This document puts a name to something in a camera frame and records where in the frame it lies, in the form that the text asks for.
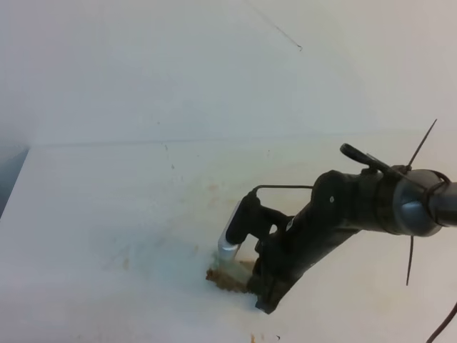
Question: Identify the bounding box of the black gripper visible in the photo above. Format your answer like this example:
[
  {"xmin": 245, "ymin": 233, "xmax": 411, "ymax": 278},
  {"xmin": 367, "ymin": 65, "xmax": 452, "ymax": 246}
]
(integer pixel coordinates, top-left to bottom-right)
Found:
[{"xmin": 247, "ymin": 210, "xmax": 360, "ymax": 314}]

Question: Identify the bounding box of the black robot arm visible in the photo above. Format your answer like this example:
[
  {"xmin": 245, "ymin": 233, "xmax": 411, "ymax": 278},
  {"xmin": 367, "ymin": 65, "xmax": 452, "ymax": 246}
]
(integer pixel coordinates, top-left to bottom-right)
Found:
[{"xmin": 248, "ymin": 144, "xmax": 456, "ymax": 314}]

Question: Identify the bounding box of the black zip tie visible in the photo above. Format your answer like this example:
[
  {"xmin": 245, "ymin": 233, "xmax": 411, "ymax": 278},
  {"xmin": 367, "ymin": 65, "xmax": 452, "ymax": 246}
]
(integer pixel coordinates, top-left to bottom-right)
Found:
[{"xmin": 406, "ymin": 236, "xmax": 414, "ymax": 286}]

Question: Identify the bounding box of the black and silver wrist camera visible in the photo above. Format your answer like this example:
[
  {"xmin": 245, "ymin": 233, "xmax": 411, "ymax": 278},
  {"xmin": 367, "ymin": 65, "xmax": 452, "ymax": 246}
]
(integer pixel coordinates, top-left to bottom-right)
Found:
[{"xmin": 217, "ymin": 190, "xmax": 292, "ymax": 262}]

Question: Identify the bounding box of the thin black camera cable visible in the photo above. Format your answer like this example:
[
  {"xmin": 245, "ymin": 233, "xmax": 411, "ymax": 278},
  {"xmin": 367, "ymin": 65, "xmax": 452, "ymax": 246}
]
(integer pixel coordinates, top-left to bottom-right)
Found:
[{"xmin": 251, "ymin": 184, "xmax": 315, "ymax": 197}]

